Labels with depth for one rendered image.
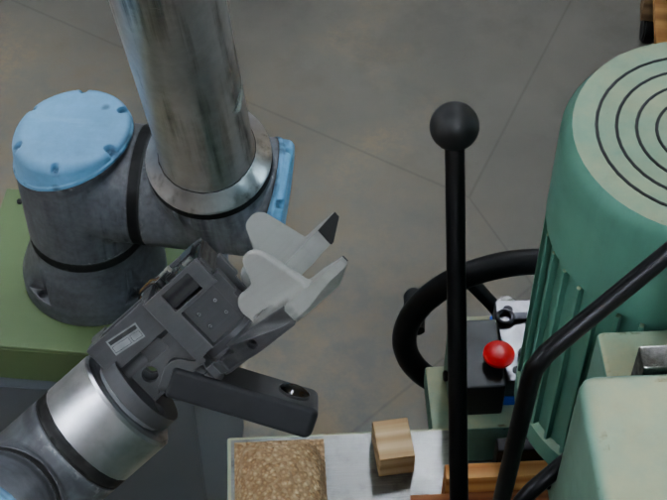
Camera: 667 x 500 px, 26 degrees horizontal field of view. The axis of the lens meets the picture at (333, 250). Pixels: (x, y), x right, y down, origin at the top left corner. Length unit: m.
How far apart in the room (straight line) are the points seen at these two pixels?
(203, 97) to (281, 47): 1.65
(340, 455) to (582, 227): 0.61
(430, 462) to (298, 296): 0.48
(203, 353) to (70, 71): 2.10
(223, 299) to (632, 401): 0.39
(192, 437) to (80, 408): 0.92
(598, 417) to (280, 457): 0.69
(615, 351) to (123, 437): 0.37
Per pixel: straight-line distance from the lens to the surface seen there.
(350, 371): 2.59
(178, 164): 1.62
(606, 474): 0.74
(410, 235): 2.78
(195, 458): 2.04
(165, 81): 1.46
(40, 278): 1.91
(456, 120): 1.00
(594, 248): 0.90
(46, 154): 1.75
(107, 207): 1.75
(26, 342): 1.91
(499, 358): 1.38
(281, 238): 1.13
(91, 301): 1.88
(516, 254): 1.54
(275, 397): 1.08
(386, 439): 1.43
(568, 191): 0.90
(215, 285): 1.05
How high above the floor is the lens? 2.16
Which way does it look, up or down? 52 degrees down
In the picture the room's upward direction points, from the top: straight up
